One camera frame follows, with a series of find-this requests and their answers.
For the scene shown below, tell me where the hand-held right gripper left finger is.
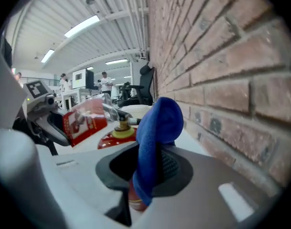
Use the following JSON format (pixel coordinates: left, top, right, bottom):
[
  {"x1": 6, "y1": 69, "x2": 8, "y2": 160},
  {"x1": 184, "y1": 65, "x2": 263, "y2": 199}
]
[{"x1": 51, "y1": 141, "x2": 140, "y2": 228}]

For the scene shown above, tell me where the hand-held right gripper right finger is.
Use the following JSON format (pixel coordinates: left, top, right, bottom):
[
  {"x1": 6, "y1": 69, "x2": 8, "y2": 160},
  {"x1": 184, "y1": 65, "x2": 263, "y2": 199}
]
[{"x1": 137, "y1": 143, "x2": 280, "y2": 229}]

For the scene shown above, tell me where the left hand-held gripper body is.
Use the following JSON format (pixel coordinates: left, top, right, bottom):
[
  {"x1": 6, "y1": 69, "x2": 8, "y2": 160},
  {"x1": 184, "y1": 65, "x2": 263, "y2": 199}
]
[{"x1": 22, "y1": 79, "x2": 59, "y2": 142}]

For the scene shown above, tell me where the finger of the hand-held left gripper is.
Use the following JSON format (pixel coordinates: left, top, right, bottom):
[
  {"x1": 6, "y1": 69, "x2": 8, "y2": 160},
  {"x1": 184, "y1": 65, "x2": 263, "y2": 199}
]
[{"x1": 35, "y1": 112, "x2": 72, "y2": 147}]

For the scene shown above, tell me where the red fire extinguisher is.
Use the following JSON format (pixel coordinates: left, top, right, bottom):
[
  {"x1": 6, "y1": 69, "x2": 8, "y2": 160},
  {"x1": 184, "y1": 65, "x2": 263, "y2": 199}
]
[{"x1": 97, "y1": 108, "x2": 148, "y2": 212}]

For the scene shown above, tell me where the red tag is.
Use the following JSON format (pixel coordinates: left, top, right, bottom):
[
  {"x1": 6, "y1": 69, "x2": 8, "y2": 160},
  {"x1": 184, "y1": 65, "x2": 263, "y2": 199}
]
[{"x1": 62, "y1": 93, "x2": 117, "y2": 148}]

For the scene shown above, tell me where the blue cloth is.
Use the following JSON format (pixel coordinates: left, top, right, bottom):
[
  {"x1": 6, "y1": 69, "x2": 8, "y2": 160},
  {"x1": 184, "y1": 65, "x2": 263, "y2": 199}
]
[{"x1": 132, "y1": 96, "x2": 184, "y2": 207}]

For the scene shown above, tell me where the white table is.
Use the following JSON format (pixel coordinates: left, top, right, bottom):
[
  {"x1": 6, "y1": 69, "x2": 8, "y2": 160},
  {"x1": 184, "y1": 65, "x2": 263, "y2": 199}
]
[{"x1": 61, "y1": 87, "x2": 101, "y2": 111}]

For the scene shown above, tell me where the white and black cabinet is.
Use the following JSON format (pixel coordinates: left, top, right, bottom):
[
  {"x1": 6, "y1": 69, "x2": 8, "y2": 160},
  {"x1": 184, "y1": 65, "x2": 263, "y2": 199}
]
[{"x1": 72, "y1": 68, "x2": 95, "y2": 90}]

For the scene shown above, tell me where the cream trash bin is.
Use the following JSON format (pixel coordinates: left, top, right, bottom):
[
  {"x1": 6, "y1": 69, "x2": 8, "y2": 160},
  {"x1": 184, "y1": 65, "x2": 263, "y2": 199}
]
[{"x1": 121, "y1": 104, "x2": 156, "y2": 120}]

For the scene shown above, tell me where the black office chair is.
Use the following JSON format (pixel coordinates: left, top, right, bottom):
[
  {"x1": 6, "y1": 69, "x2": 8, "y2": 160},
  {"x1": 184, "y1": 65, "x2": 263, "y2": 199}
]
[{"x1": 117, "y1": 62, "x2": 156, "y2": 107}]

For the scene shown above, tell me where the row of white ceiling pipes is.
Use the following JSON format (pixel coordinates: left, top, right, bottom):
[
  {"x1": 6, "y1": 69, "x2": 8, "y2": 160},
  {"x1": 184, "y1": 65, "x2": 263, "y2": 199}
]
[{"x1": 125, "y1": 0, "x2": 151, "y2": 61}]

